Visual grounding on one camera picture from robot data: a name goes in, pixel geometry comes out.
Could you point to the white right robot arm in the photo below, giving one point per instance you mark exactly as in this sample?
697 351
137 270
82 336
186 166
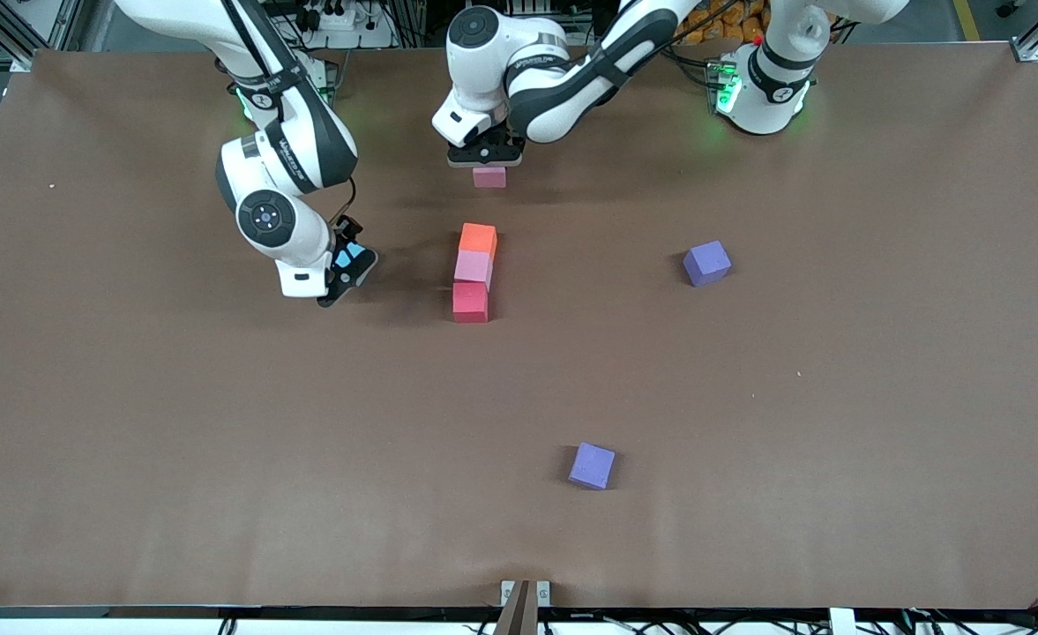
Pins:
307 145

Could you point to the metal table edge bracket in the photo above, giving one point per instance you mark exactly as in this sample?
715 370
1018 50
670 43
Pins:
507 591

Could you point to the white power strip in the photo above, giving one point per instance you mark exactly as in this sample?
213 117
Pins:
342 19

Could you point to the orange foam cube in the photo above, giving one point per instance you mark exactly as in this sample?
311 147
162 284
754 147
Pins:
478 238

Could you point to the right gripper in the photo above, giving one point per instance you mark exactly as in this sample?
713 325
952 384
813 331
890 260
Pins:
346 231

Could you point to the purple foam cube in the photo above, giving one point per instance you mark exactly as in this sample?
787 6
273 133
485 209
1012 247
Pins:
706 263
592 465

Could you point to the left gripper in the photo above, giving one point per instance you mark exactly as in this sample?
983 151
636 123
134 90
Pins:
503 142

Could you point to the blue foam cube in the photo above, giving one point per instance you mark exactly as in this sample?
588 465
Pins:
358 257

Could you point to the pink foam cube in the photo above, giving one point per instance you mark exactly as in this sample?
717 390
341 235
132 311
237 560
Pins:
473 267
489 177

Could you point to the white table edge block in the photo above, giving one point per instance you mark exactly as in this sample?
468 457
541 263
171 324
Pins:
841 623

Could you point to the red foam cube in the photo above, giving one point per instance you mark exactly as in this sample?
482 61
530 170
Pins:
470 302

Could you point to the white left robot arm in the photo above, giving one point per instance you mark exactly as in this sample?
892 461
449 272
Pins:
563 97

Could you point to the pile of orange packets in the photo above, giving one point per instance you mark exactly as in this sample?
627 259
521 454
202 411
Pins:
730 22

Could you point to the brown wooden post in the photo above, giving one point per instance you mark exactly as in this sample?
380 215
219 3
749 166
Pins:
518 617

